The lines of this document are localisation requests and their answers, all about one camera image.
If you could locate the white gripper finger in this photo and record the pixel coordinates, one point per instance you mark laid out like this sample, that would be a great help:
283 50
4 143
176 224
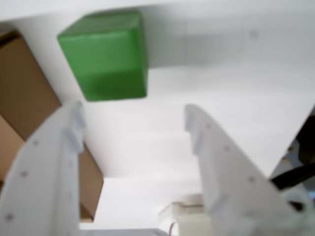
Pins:
44 184
229 177

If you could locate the brown cardboard box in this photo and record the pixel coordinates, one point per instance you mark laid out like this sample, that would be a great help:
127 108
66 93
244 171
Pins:
22 86

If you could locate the green cube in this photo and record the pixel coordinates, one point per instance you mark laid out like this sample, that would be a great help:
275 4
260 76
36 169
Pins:
105 59

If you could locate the black table clamp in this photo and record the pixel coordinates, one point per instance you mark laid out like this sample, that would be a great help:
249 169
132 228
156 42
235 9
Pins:
292 177

